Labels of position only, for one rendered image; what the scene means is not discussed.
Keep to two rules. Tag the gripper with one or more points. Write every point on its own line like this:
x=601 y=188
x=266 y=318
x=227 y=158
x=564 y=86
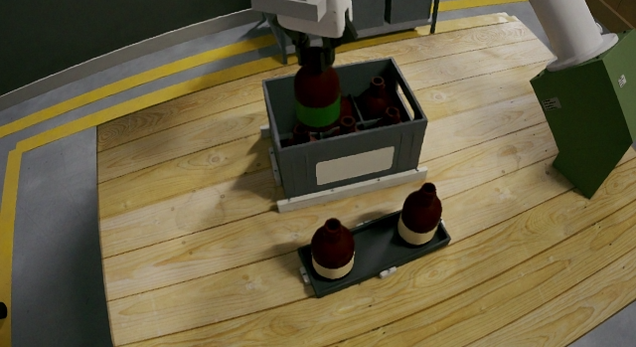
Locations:
x=330 y=27

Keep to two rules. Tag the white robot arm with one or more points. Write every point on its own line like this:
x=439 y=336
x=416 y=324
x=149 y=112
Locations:
x=568 y=25

